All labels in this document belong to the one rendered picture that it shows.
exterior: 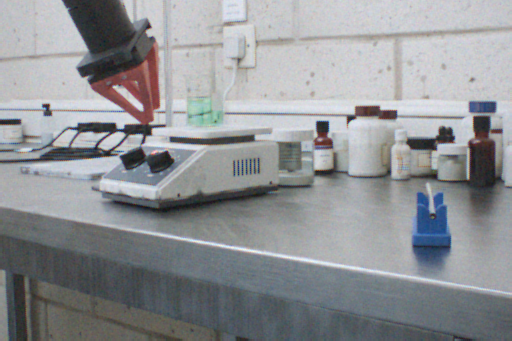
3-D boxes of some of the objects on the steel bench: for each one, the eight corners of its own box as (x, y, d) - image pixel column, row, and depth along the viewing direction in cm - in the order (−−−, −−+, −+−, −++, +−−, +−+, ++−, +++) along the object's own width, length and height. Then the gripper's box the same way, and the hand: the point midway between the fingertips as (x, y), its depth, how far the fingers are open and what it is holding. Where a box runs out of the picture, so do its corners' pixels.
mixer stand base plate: (86, 179, 118) (86, 173, 118) (17, 171, 131) (16, 165, 131) (219, 163, 140) (219, 157, 140) (147, 157, 153) (147, 152, 153)
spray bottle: (46, 146, 186) (45, 103, 185) (38, 146, 188) (36, 103, 188) (59, 145, 189) (58, 103, 188) (51, 145, 191) (49, 103, 190)
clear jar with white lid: (322, 185, 107) (322, 129, 107) (284, 188, 105) (283, 130, 104) (302, 181, 113) (302, 127, 112) (266, 183, 110) (265, 128, 110)
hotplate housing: (158, 211, 87) (156, 142, 86) (98, 200, 96) (96, 137, 96) (293, 191, 102) (292, 131, 101) (229, 183, 112) (228, 128, 111)
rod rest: (451, 247, 66) (451, 206, 66) (412, 246, 67) (412, 205, 66) (446, 226, 76) (446, 190, 75) (412, 225, 76) (412, 190, 76)
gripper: (77, -7, 88) (137, 106, 94) (47, 23, 79) (115, 145, 85) (128, -28, 86) (185, 88, 92) (103, 0, 77) (168, 127, 83)
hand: (148, 110), depth 88 cm, fingers open, 3 cm apart
